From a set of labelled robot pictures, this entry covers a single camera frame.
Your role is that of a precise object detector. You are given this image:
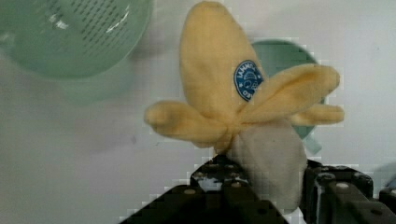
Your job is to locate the green perforated colander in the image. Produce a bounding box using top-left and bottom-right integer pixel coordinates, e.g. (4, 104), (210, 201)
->
(1, 0), (153, 103)

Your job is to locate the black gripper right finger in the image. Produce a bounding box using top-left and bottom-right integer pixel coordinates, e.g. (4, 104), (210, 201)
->
(301, 160), (396, 224)

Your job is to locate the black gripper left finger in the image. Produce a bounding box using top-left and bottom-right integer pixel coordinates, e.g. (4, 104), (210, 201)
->
(120, 156), (289, 224)

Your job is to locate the green mug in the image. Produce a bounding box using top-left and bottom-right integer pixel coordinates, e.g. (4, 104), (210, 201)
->
(252, 39), (322, 155)

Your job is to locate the yellow plush peeled banana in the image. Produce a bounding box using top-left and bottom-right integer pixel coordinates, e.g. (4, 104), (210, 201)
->
(145, 1), (344, 214)

